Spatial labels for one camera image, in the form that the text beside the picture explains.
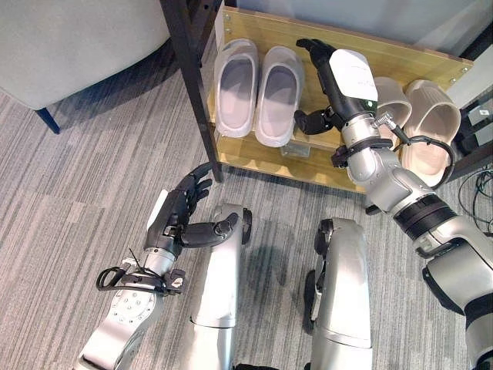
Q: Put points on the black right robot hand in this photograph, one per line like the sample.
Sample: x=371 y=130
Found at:
x=344 y=83

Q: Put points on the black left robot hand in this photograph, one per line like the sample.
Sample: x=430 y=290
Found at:
x=169 y=219

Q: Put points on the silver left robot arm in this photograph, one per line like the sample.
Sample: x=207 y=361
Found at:
x=131 y=308

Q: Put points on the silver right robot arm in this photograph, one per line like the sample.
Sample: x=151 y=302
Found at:
x=416 y=216

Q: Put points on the wooden shoe rack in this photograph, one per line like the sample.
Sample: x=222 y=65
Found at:
x=308 y=115

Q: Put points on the beige rubber slipper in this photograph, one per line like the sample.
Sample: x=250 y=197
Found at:
x=429 y=131
x=391 y=108

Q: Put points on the white rubber slipper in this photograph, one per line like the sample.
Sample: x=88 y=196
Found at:
x=278 y=96
x=235 y=88

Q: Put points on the silver left robot leg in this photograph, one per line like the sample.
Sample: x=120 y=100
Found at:
x=221 y=281

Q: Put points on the silver robot leg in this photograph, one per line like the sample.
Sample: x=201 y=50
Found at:
x=221 y=281
x=339 y=293

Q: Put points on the silver right robot leg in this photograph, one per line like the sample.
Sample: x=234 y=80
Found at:
x=339 y=293

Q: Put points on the grey upholstered sofa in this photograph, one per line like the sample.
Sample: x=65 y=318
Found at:
x=69 y=50

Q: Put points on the small clear plastic bracket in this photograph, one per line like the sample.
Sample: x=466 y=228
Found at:
x=296 y=149

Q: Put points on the dark metal rack frame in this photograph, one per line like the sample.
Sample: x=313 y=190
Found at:
x=194 y=85

